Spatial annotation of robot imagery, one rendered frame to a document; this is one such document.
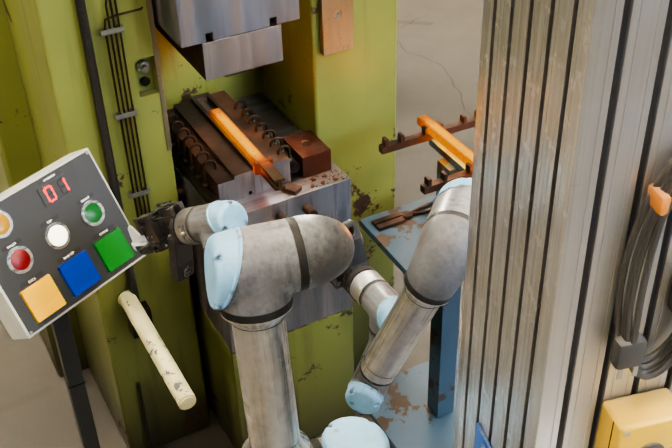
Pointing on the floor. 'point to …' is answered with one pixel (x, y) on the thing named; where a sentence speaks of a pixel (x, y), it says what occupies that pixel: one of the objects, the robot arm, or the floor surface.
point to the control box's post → (75, 381)
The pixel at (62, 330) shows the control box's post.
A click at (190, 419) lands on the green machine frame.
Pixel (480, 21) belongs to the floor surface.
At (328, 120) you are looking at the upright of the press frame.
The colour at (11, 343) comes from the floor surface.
